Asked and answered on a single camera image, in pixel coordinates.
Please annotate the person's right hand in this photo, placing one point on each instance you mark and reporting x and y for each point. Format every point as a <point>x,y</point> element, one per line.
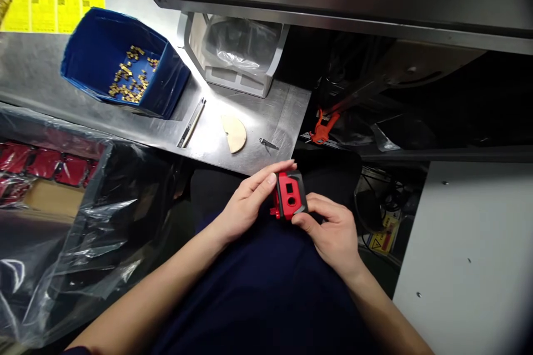
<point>333,234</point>

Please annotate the person's left hand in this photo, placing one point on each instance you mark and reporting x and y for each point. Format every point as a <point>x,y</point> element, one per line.
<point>243,205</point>

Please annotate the red and grey plastic housing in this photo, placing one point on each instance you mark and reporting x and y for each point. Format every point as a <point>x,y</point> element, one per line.
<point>290,194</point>

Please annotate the yellow warning label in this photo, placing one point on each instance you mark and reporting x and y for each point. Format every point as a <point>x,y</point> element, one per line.
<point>385,234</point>

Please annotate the small metal tweezers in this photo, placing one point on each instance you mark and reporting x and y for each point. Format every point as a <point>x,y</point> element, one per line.
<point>268,144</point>

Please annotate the half-round wooden piece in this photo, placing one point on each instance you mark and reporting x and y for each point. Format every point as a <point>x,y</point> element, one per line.
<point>235,133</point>

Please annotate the person's body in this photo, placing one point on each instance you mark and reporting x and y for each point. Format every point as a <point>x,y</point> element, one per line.
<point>266,280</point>

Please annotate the orange plastic clamp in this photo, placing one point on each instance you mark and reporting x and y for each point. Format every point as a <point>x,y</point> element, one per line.
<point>322,126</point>

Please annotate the white metal cabinet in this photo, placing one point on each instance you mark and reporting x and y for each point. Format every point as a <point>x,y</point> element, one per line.
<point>466,259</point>

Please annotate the white plastic stand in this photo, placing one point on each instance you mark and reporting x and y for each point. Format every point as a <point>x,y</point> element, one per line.
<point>233,55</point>

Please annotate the pile of small brass parts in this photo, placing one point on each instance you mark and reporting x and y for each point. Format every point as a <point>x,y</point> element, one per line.
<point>131,76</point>

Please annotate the large clear plastic bag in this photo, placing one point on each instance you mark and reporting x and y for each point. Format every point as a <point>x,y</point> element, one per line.
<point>71,226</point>

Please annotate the blue plastic bin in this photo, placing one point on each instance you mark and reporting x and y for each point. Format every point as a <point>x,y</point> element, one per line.
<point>125,61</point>

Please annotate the cardboard box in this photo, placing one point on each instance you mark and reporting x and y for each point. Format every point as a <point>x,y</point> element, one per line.
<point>54,199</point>

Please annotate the pile of red housings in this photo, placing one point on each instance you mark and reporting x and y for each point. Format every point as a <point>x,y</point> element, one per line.
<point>37,168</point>

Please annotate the yellow label sheet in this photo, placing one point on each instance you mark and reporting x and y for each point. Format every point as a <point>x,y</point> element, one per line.
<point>50,14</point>

